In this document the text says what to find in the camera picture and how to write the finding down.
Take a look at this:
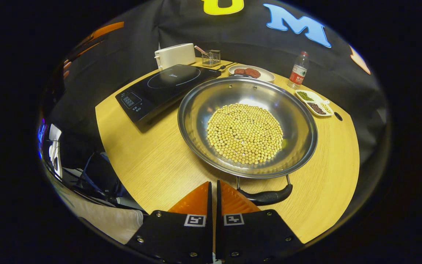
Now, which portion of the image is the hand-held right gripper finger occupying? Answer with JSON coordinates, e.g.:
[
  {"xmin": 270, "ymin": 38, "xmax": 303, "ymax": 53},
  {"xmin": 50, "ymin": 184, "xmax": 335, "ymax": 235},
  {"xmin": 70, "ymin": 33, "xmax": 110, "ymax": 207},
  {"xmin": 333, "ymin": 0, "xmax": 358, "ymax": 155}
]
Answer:
[
  {"xmin": 215, "ymin": 180, "xmax": 305, "ymax": 264},
  {"xmin": 125, "ymin": 181, "xmax": 213, "ymax": 264}
]

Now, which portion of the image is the pile of soybeans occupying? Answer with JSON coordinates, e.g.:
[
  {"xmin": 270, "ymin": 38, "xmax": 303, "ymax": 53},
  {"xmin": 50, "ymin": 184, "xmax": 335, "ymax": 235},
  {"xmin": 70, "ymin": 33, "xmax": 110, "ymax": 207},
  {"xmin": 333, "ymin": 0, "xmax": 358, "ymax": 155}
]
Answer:
[{"xmin": 206, "ymin": 103, "xmax": 284, "ymax": 165}]

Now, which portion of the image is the black induction cooktop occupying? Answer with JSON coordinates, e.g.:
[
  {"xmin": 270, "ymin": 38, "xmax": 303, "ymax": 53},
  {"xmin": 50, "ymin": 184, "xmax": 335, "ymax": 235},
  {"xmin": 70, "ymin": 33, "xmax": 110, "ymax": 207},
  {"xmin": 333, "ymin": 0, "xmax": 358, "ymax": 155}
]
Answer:
[{"xmin": 115, "ymin": 64, "xmax": 222, "ymax": 124}]

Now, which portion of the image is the stainless steel pot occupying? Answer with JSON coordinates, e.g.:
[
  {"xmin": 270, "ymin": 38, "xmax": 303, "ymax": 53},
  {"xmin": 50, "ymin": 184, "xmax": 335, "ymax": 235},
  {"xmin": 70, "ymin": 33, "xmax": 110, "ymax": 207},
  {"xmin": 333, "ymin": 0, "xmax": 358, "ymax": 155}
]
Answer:
[{"xmin": 177, "ymin": 73, "xmax": 318, "ymax": 206}]

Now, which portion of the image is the white toaster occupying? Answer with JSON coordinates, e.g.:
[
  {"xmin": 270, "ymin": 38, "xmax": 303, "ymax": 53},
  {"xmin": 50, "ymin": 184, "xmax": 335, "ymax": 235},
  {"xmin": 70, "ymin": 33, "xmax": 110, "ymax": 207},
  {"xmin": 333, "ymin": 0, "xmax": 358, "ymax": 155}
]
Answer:
[{"xmin": 154, "ymin": 43, "xmax": 197, "ymax": 70}]

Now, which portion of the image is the white cloth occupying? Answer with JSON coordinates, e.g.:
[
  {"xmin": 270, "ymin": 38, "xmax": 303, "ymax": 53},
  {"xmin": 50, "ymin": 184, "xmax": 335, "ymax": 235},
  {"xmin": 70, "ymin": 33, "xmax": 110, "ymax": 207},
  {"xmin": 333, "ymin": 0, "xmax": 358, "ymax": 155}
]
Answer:
[{"xmin": 55, "ymin": 180, "xmax": 144, "ymax": 244}]

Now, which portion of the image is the dark bag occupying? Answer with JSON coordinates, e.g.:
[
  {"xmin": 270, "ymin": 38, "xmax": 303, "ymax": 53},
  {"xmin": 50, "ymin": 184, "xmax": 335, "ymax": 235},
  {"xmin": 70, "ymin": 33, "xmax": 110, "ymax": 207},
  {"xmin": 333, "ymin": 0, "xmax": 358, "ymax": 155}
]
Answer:
[{"xmin": 77, "ymin": 151, "xmax": 127, "ymax": 206}]

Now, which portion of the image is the raw red meat slice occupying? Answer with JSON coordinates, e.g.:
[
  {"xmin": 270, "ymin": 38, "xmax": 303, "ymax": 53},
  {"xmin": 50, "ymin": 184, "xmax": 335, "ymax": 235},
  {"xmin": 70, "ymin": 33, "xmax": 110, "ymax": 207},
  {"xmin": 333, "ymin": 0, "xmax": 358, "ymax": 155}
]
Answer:
[{"xmin": 233, "ymin": 67, "xmax": 262, "ymax": 79}]

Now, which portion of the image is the white oval plate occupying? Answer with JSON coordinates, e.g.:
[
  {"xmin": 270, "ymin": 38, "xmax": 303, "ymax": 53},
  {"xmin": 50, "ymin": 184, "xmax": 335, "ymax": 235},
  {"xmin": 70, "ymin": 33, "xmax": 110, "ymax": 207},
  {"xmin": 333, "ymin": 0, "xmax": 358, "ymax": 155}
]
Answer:
[{"xmin": 228, "ymin": 65, "xmax": 275, "ymax": 83}]

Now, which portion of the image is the white divided bean dish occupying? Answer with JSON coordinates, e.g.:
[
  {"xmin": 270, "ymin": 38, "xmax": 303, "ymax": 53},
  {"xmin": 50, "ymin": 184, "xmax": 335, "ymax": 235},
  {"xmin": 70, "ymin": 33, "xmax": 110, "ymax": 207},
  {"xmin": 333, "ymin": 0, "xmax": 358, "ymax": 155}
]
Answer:
[{"xmin": 295, "ymin": 89, "xmax": 334, "ymax": 117}]

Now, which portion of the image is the clear plastic water bottle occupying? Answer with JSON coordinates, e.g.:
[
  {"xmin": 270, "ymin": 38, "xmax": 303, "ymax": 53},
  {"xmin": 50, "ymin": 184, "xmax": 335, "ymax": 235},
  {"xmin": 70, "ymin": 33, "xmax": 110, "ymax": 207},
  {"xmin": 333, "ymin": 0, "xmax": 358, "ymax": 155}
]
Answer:
[{"xmin": 287, "ymin": 51, "xmax": 310, "ymax": 90}]

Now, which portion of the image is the small wire basket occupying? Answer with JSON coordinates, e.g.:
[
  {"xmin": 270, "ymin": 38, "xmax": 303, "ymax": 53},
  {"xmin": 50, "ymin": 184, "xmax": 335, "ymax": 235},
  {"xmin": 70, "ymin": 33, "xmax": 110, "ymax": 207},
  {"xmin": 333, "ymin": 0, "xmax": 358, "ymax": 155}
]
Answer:
[{"xmin": 201, "ymin": 49, "xmax": 221, "ymax": 67}]

